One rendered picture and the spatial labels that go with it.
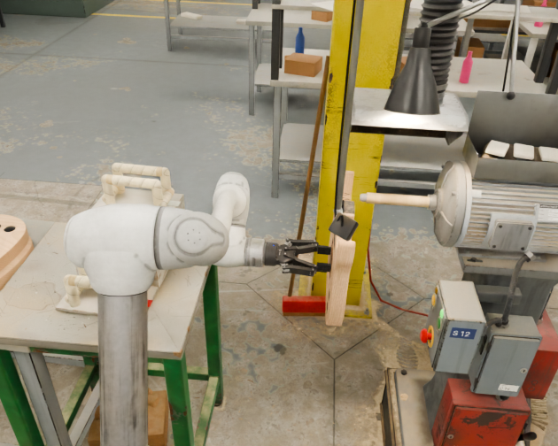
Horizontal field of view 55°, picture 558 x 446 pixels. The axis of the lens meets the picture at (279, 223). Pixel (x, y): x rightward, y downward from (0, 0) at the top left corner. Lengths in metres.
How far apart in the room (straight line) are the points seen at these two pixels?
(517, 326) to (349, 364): 1.19
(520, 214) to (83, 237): 1.10
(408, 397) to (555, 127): 1.20
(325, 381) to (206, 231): 1.75
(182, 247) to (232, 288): 2.12
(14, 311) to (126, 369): 0.69
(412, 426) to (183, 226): 1.46
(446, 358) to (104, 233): 0.94
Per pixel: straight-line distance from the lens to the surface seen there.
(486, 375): 1.84
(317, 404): 2.59
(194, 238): 1.02
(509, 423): 2.01
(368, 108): 1.46
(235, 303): 3.04
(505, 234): 1.56
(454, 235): 1.55
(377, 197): 1.58
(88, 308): 1.71
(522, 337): 1.75
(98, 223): 1.10
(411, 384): 2.35
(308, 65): 3.62
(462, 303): 1.49
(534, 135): 1.67
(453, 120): 1.48
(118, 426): 1.23
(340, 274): 1.49
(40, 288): 1.85
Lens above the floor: 2.06
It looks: 34 degrees down
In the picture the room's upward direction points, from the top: 2 degrees clockwise
